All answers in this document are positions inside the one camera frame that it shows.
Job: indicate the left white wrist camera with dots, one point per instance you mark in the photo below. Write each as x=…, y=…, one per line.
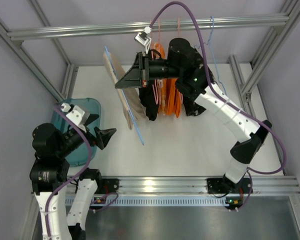
x=77, y=115

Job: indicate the right aluminium frame post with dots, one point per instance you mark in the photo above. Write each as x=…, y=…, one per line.
x=246, y=103

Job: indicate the beige trousers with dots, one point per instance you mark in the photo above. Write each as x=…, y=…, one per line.
x=130, y=97

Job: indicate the orange white patterned garment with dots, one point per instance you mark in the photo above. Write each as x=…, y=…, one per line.
x=162, y=110

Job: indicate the teal plastic bin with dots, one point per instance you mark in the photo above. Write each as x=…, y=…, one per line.
x=80, y=155

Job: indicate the blue hanger of patterned garment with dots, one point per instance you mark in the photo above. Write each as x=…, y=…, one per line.
x=209, y=44

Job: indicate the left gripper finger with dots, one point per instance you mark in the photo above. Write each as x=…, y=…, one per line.
x=102, y=137
x=91, y=119

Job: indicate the left aluminium frame post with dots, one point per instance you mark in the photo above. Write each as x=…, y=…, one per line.
x=31, y=64

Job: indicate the slotted cable duct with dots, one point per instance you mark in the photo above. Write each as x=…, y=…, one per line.
x=161, y=201

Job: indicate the solid orange garment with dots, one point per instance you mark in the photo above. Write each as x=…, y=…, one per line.
x=174, y=98

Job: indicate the pink hanger of black garment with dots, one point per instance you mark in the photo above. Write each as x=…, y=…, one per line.
x=156, y=45

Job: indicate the aluminium frame post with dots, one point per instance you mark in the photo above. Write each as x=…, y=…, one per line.
x=246, y=103
x=31, y=64

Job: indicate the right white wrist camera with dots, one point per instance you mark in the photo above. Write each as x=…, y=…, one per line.
x=144, y=38

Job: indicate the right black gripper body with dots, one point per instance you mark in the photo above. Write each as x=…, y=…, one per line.
x=142, y=70

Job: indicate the black bleached patterned garment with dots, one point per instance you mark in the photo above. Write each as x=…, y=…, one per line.
x=191, y=108

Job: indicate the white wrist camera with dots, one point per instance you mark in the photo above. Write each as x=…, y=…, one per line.
x=144, y=38
x=77, y=115

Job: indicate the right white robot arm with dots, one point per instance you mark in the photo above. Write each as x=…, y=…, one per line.
x=195, y=81

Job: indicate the pink hanger of orange garment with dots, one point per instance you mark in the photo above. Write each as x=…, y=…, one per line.
x=178, y=27

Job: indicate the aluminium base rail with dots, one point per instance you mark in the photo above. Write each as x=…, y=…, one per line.
x=267, y=185

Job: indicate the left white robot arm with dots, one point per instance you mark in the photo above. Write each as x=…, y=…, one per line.
x=49, y=178

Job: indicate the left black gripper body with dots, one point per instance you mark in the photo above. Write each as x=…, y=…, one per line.
x=96, y=137

